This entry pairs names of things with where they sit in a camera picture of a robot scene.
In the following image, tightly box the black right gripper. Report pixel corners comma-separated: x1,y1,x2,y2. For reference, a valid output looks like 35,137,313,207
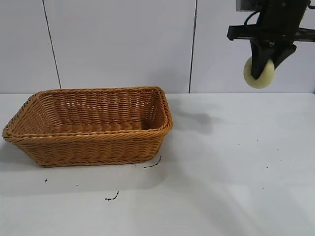
227,0,315,80

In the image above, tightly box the pale yellow round pastry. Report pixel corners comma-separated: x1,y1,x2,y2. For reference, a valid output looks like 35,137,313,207
244,57,275,89

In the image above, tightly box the brown woven wicker basket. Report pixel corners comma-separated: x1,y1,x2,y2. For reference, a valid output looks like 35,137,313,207
2,86,174,168

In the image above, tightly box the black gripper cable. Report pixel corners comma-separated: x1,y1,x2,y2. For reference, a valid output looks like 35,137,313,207
243,10,260,26

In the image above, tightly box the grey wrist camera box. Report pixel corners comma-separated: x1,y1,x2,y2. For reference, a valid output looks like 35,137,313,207
236,0,264,12

